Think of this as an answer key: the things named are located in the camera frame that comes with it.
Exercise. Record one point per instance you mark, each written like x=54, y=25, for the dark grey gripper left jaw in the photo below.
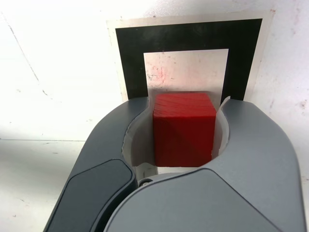
x=96, y=169

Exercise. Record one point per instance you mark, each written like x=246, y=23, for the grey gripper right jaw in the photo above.
x=229, y=193

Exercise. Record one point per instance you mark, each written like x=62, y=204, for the red cube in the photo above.
x=183, y=135

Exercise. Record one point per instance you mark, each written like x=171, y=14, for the black tape square outline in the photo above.
x=130, y=60

